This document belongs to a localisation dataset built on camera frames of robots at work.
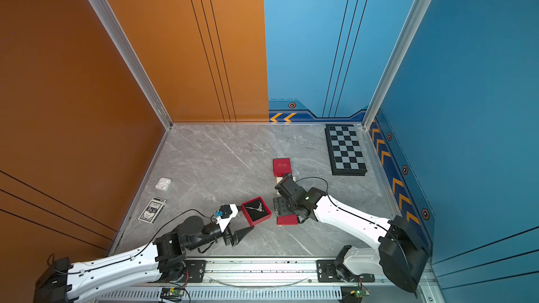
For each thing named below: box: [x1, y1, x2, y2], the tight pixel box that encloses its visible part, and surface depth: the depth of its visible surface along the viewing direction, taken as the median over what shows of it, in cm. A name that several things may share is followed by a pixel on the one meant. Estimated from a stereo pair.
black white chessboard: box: [324, 124, 368, 177], surface depth 105 cm
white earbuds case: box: [154, 176, 172, 192], surface depth 98 cm
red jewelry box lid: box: [272, 157, 292, 177], surface depth 101 cm
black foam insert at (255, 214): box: [244, 199, 271, 222], surface depth 74 cm
